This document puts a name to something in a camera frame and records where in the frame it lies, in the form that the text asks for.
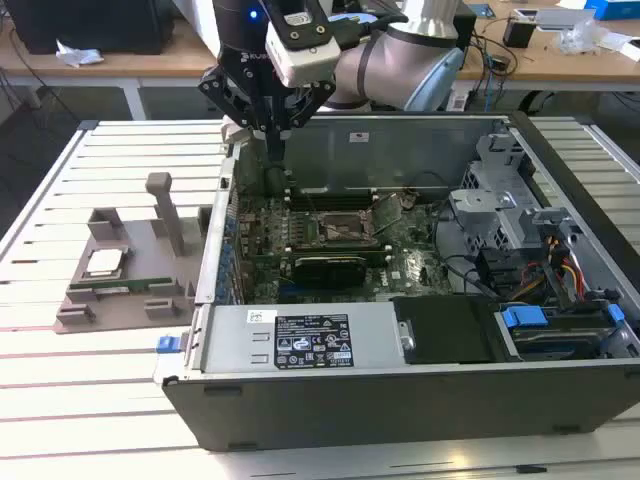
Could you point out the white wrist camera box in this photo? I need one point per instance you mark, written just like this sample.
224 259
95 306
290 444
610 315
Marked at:
310 60

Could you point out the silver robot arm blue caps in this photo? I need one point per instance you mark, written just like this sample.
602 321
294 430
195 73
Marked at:
390 65

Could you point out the wooden desk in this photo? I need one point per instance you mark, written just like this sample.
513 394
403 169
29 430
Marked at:
150 64

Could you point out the CPU socket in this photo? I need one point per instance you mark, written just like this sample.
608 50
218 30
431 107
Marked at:
350 227

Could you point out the silver CPU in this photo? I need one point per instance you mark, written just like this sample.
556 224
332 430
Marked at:
105 261

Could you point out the blue cardboard box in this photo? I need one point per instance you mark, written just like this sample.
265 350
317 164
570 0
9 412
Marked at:
620 9

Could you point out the silver coin battery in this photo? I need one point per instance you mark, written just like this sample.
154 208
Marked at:
407 200

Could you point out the grey brown parts rack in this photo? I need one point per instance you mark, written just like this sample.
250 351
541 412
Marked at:
140 250

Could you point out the black graphics card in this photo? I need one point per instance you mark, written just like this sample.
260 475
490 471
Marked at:
330 272

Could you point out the hard disk in blue carrier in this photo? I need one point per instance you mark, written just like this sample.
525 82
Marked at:
550 345

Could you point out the small black box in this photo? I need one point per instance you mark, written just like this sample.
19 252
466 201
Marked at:
519 32

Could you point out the flat white box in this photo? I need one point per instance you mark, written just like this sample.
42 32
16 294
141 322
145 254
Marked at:
560 17

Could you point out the clear plastic bags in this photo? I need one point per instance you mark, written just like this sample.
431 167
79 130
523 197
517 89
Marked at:
585 37

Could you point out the RAM slot black clips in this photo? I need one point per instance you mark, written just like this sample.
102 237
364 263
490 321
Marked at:
345 204

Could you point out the black plastic drive shroud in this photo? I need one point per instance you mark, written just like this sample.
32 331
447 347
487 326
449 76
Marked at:
440 330

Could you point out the metal locking lever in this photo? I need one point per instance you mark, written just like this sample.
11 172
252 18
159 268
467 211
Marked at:
311 202
372 210

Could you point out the grey metal drive cage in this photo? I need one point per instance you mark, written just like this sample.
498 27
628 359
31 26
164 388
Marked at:
500 220

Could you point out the large black computer tower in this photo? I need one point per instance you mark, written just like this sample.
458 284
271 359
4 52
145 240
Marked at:
90 25

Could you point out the black grey PC case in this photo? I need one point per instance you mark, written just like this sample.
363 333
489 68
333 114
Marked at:
350 415

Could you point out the grey power supply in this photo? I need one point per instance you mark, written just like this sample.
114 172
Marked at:
230 330

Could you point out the green RAM stick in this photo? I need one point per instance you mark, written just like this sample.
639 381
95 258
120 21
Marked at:
125 286
340 245

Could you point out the crumpled white paper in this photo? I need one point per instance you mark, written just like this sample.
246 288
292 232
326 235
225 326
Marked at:
77 54

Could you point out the RAM slot white clips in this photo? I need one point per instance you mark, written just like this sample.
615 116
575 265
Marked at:
345 199
345 190

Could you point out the green motherboard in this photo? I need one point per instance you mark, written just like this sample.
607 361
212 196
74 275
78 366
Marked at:
415 270

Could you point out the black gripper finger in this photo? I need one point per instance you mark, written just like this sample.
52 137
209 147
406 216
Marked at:
310 105
220 95

